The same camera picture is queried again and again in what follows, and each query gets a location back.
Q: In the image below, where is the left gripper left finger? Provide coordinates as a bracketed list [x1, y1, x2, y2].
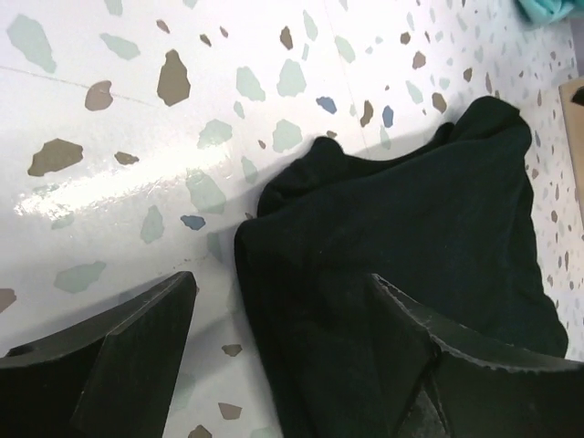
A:
[1, 271, 197, 437]

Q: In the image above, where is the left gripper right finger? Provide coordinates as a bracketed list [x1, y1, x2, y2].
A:
[370, 275, 583, 437]

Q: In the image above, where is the black t shirt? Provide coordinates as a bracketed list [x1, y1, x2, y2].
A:
[234, 96, 568, 437]

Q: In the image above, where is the wooden compartment tray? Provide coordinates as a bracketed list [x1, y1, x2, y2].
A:
[559, 77, 583, 170]

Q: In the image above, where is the teal folded t shirt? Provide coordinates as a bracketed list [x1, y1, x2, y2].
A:
[516, 0, 583, 26]

